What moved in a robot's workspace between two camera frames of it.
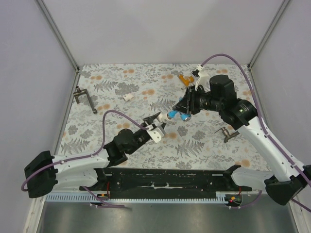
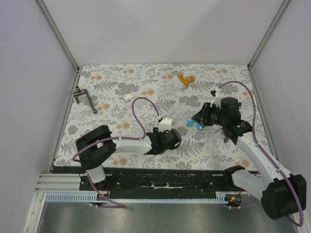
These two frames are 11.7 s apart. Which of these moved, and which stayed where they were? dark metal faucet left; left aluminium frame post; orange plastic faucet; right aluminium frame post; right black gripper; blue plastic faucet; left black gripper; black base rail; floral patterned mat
Moved: right black gripper; blue plastic faucet; left black gripper
Stayed: orange plastic faucet; right aluminium frame post; black base rail; dark metal faucet left; floral patterned mat; left aluminium frame post
